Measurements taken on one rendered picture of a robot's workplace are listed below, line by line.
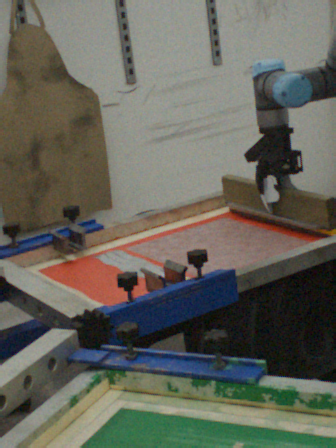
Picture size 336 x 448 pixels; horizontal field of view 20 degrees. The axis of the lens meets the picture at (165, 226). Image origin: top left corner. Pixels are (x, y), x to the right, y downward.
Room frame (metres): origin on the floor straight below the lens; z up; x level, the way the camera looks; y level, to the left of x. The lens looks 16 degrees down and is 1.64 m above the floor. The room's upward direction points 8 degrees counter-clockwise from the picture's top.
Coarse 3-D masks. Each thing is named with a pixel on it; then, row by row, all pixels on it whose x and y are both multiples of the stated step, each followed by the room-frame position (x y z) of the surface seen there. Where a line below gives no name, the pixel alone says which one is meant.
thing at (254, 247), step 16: (240, 240) 2.15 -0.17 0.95; (256, 240) 2.13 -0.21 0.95; (272, 240) 2.11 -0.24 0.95; (288, 240) 2.10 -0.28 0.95; (304, 240) 2.08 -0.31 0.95; (208, 256) 2.06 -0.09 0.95; (224, 256) 2.04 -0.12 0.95; (240, 256) 2.03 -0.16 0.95; (256, 256) 2.01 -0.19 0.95; (192, 272) 1.97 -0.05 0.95; (96, 288) 1.95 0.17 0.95; (112, 288) 1.93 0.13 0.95; (144, 288) 1.91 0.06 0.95; (112, 304) 1.84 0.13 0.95
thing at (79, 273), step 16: (192, 224) 2.33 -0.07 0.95; (208, 224) 2.31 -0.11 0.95; (224, 224) 2.29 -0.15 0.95; (240, 224) 2.28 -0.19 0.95; (256, 224) 2.26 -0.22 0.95; (272, 224) 2.24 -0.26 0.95; (144, 240) 2.25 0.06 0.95; (160, 240) 2.23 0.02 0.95; (176, 240) 2.21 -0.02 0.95; (192, 240) 2.20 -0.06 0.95; (208, 240) 2.18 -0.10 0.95; (224, 240) 2.16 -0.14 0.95; (144, 256) 2.12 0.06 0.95; (160, 256) 2.11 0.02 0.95; (176, 256) 2.09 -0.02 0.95; (48, 272) 2.10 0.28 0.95; (64, 272) 2.09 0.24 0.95; (80, 272) 2.07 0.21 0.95; (96, 272) 2.05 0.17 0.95; (112, 272) 2.04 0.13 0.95; (80, 288) 1.96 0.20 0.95
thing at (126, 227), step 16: (176, 208) 2.38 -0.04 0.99; (192, 208) 2.41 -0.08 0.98; (208, 208) 2.43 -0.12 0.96; (112, 224) 2.31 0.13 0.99; (128, 224) 2.31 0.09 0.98; (144, 224) 2.33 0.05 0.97; (160, 224) 2.36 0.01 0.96; (96, 240) 2.26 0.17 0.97; (112, 240) 2.29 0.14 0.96; (320, 240) 1.96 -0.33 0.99; (16, 256) 2.16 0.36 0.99; (32, 256) 2.18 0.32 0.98; (48, 256) 2.20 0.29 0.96; (272, 256) 1.89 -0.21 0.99; (288, 256) 1.88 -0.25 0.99; (304, 256) 1.90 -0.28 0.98; (320, 256) 1.92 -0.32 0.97; (32, 272) 2.01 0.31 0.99; (240, 272) 1.82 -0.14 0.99; (256, 272) 1.83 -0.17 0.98; (272, 272) 1.85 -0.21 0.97; (288, 272) 1.87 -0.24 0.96; (240, 288) 1.81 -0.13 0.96
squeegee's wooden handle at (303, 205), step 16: (224, 176) 2.39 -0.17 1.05; (224, 192) 2.39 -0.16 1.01; (240, 192) 2.33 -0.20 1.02; (256, 192) 2.27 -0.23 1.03; (288, 192) 2.16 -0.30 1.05; (304, 192) 2.13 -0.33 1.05; (256, 208) 2.28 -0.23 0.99; (288, 208) 2.17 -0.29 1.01; (304, 208) 2.12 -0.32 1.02; (320, 208) 2.07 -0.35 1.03; (320, 224) 2.07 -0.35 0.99
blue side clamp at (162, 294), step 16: (208, 272) 1.82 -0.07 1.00; (224, 272) 1.78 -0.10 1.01; (176, 288) 1.73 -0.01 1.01; (192, 288) 1.74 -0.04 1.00; (208, 288) 1.76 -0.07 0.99; (224, 288) 1.78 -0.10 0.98; (128, 304) 1.68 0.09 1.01; (144, 304) 1.69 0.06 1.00; (160, 304) 1.70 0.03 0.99; (176, 304) 1.72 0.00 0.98; (192, 304) 1.74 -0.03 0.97; (208, 304) 1.76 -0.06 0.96; (224, 304) 1.78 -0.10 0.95; (112, 320) 1.65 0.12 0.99; (128, 320) 1.67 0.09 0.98; (144, 320) 1.68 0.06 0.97; (160, 320) 1.70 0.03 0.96; (176, 320) 1.72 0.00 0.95
